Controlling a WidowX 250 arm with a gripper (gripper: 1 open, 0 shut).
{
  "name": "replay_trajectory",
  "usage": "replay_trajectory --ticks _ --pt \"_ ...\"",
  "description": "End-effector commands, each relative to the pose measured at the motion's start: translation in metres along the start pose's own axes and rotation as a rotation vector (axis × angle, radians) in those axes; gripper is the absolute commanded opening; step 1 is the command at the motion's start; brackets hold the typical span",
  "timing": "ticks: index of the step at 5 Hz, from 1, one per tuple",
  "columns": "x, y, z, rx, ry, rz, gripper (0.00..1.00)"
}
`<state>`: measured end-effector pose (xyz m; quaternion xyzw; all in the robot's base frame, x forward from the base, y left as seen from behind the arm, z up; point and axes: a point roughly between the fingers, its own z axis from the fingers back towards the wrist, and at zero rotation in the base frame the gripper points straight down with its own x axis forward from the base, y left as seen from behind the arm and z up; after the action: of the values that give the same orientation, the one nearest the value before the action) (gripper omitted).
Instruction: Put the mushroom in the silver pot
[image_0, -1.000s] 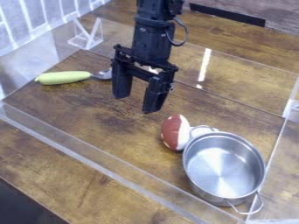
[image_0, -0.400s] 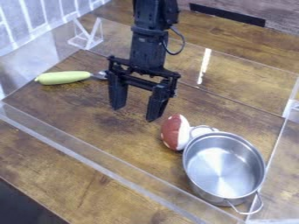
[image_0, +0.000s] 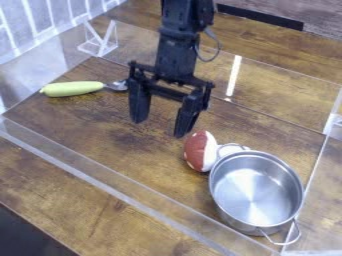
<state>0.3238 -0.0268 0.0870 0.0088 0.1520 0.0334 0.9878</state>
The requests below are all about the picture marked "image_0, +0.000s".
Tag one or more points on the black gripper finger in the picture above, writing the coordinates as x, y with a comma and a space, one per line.
188, 113
139, 101

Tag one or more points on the clear acrylic triangle bracket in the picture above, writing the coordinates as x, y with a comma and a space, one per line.
99, 45

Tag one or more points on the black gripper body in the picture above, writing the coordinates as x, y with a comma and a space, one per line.
170, 88

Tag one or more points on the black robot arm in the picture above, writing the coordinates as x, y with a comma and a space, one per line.
184, 19

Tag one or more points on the red white plush mushroom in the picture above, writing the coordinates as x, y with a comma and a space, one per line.
203, 151

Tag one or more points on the silver metal pot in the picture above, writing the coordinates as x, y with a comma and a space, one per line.
258, 193

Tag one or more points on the black strip on table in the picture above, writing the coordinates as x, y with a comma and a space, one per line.
261, 17

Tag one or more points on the clear acrylic enclosure wall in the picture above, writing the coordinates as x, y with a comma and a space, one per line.
103, 183

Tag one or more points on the green handled metal spoon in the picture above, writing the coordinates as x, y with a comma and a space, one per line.
64, 89

